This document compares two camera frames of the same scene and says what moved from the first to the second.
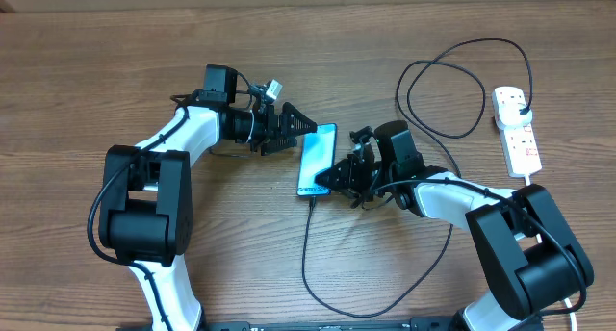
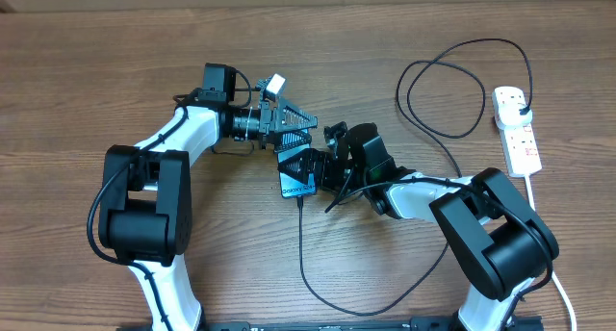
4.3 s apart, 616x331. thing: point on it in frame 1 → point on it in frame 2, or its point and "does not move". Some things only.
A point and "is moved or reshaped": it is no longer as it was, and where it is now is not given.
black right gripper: x=348 y=169 → x=314 y=160
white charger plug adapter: x=507 y=106 does not move
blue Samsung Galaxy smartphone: x=318 y=153 is moved or reshaped
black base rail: x=418 y=323 does not move
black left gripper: x=284 y=129 does not move
